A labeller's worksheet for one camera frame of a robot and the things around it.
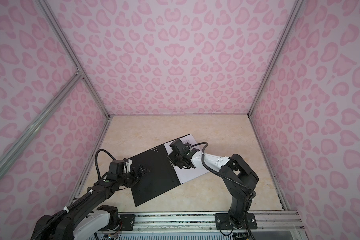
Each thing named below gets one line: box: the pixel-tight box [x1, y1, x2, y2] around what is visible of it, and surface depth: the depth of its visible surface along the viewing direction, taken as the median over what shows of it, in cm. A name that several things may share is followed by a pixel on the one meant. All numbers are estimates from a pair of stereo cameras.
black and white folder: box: [128, 143, 181, 207], surface depth 88 cm
